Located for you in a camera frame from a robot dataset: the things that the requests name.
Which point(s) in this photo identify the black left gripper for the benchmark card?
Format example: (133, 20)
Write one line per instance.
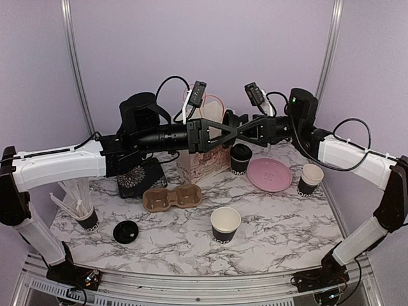
(204, 143)

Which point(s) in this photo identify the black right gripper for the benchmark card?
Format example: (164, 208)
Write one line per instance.
(266, 131)

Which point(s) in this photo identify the white printed paper bag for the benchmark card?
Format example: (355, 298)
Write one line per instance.
(198, 167)

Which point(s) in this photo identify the stack of paper cups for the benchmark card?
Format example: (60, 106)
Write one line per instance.
(311, 177)

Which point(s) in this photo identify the brown cardboard cup carrier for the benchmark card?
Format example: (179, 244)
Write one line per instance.
(182, 196)

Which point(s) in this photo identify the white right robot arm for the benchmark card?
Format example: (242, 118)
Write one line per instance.
(331, 151)

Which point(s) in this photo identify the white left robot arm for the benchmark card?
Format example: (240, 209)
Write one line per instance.
(146, 128)

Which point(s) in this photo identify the pink round plate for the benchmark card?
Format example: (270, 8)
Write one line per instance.
(269, 175)

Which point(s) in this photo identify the black floral square plate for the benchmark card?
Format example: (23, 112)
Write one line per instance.
(148, 175)

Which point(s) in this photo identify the stack of black lids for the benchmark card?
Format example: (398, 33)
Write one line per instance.
(125, 232)

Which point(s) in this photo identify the black cup holding straws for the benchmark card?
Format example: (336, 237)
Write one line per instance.
(89, 222)

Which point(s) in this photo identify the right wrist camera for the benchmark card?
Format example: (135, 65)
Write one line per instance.
(259, 99)

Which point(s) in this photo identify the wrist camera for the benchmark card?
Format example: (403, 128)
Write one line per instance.
(259, 99)
(194, 99)

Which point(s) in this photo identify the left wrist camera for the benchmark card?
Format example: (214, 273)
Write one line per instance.
(194, 99)

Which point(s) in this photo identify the right aluminium frame post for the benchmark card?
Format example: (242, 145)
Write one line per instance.
(331, 46)

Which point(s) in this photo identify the aluminium frame post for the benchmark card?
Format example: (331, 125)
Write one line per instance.
(331, 46)
(75, 63)

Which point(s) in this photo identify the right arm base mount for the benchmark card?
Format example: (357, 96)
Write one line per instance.
(329, 274)

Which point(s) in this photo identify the left aluminium frame post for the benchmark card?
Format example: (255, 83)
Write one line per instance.
(75, 63)

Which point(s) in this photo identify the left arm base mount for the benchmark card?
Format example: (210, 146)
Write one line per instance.
(68, 273)

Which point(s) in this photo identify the front aluminium rail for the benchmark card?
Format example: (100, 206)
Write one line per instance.
(128, 288)

